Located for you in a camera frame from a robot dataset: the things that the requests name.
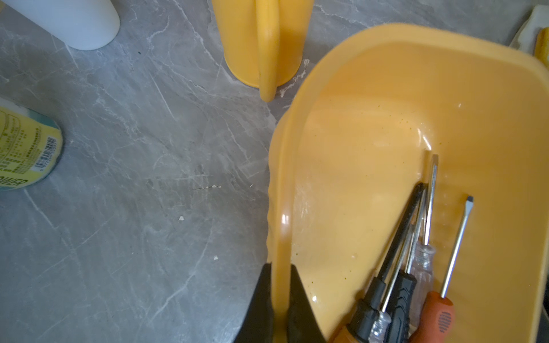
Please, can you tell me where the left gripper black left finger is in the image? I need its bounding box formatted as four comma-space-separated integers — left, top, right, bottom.
233, 263, 274, 343

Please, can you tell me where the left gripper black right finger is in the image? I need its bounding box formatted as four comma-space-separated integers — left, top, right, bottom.
287, 264, 326, 343

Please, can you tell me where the black ribbed handle screwdriver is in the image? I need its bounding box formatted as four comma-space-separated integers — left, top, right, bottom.
385, 184, 428, 343

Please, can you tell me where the yellow storage box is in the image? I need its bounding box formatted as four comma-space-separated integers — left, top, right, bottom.
267, 24, 548, 342

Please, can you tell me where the orange grip black shaft screwdriver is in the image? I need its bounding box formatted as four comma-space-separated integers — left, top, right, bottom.
333, 182, 425, 342

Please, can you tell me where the yellow watering can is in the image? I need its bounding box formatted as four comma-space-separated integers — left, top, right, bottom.
212, 0, 314, 102

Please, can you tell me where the round tape tin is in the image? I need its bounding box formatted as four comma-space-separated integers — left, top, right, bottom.
1, 98, 64, 191

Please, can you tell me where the white potted plant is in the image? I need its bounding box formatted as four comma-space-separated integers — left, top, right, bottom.
5, 0, 120, 51

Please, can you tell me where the yellow white work glove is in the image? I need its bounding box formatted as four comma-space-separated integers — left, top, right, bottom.
509, 5, 548, 68

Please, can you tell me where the orange handled small screwdriver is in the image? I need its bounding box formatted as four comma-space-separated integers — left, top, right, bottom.
409, 196, 474, 343

